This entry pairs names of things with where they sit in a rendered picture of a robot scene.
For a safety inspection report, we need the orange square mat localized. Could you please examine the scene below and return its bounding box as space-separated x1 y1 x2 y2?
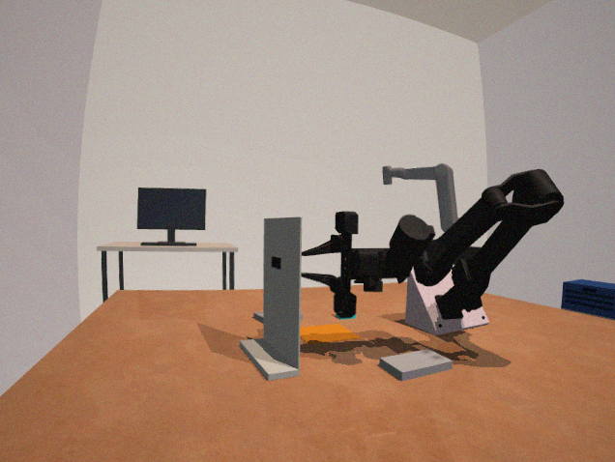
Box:
300 324 361 344

